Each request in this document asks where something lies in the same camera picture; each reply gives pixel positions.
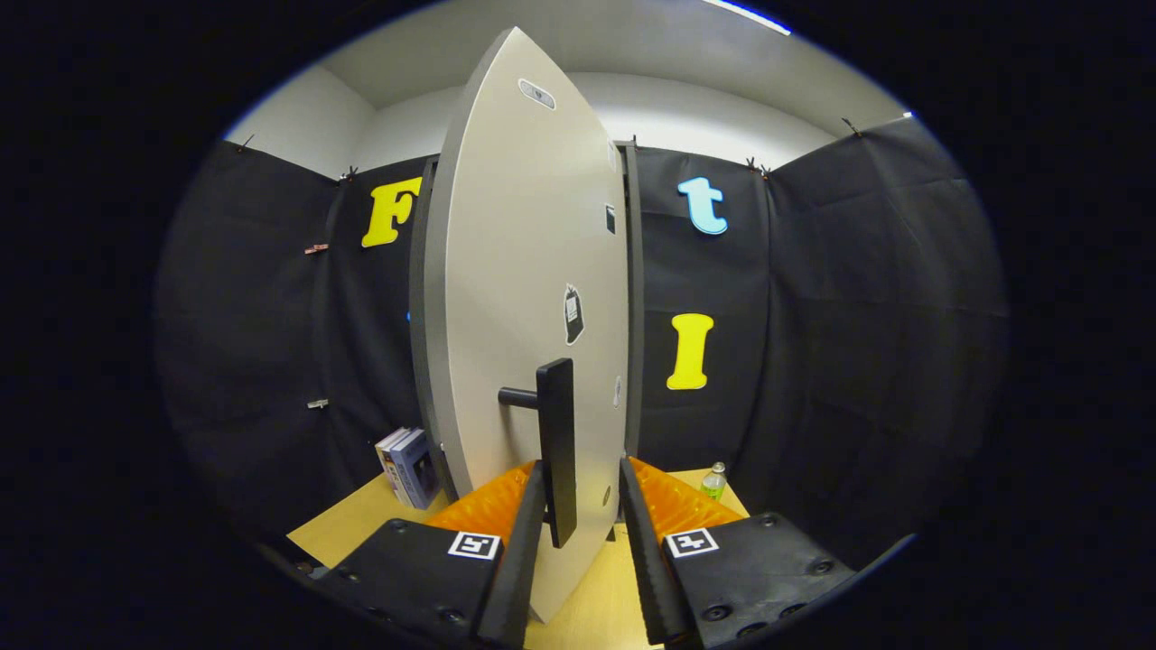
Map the beige shoe cabinet door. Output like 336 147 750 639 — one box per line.
423 25 631 624

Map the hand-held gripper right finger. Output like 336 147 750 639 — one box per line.
619 456 859 649

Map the blue book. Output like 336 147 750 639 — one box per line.
390 430 442 511

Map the black backdrop cloth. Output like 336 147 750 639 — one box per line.
154 116 1009 579

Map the long ceiling light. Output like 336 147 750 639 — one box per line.
704 0 792 37

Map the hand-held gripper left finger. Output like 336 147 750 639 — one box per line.
312 460 547 649

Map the dark grey shoe cabinet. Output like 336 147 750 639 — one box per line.
408 140 645 502

